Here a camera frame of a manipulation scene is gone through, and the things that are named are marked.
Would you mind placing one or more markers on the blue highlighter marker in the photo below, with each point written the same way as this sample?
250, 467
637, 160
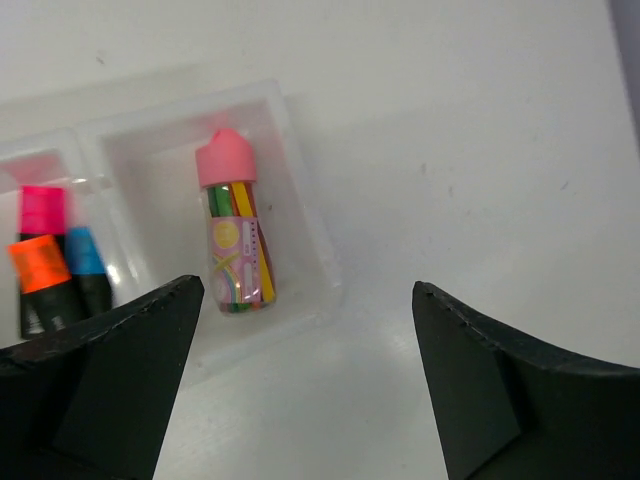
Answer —
88, 271

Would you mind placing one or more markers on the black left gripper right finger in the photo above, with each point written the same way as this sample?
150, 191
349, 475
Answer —
508, 405

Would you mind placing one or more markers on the pink highlighter marker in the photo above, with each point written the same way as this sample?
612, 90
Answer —
42, 211

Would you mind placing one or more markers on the orange highlighter marker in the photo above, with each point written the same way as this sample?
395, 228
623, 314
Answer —
46, 282

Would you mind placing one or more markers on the white three-compartment foam tray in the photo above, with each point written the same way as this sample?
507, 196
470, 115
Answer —
127, 151

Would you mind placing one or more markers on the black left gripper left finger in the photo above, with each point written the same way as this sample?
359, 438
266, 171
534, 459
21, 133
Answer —
94, 401

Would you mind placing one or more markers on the pink-lidded toothpick jar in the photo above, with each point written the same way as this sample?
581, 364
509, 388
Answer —
241, 271

